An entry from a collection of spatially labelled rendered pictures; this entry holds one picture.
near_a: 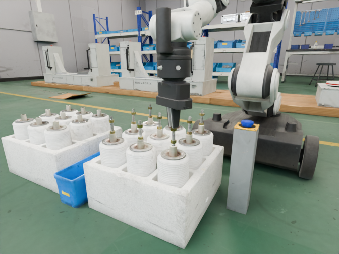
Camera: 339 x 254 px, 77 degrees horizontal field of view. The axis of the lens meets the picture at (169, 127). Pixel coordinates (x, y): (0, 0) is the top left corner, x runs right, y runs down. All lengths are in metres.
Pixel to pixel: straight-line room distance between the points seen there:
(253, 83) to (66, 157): 0.81
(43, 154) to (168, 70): 0.64
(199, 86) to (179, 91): 2.27
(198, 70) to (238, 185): 2.23
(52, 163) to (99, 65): 3.19
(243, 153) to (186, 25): 0.43
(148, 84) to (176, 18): 2.69
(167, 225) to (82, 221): 0.31
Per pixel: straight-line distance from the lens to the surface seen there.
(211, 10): 0.74
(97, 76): 3.98
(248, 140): 0.72
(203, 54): 2.85
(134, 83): 3.37
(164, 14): 0.53
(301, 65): 8.93
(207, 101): 2.71
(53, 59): 5.18
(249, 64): 0.98
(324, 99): 2.61
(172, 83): 0.55
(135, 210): 0.72
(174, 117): 0.58
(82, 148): 1.00
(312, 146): 1.08
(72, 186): 0.85
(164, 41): 0.52
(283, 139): 1.07
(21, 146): 1.11
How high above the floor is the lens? 0.52
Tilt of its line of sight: 17 degrees down
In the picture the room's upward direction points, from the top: straight up
